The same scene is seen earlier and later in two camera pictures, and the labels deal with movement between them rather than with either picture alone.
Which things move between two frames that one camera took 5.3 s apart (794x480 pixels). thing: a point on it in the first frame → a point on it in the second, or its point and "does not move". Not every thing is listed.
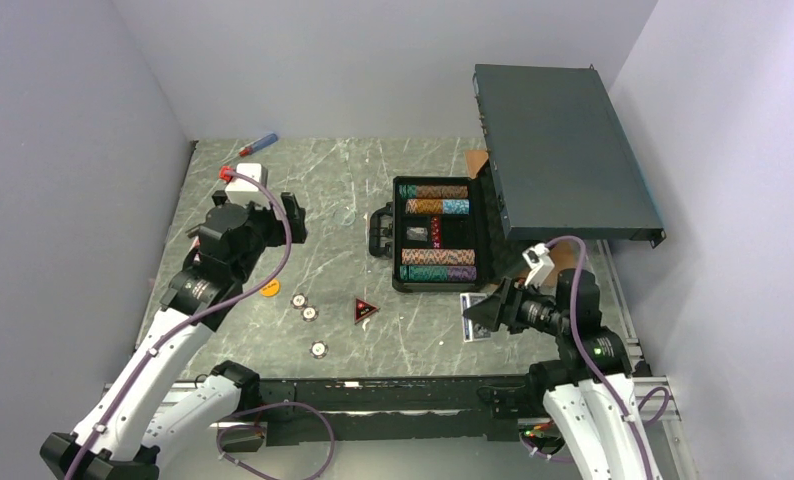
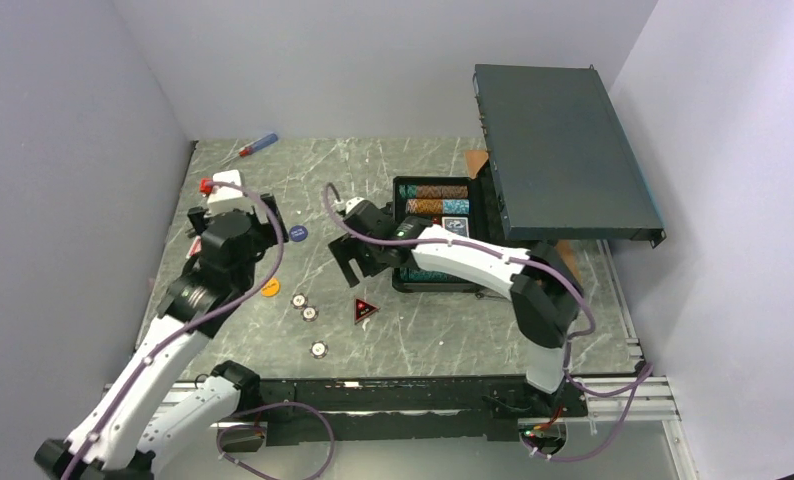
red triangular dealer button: (363, 309) does not move
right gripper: (503, 306) → (344, 250)
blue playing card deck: (471, 331) → (457, 225)
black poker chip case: (444, 233) does not move
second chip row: (438, 206) does not move
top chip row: (433, 191) does not move
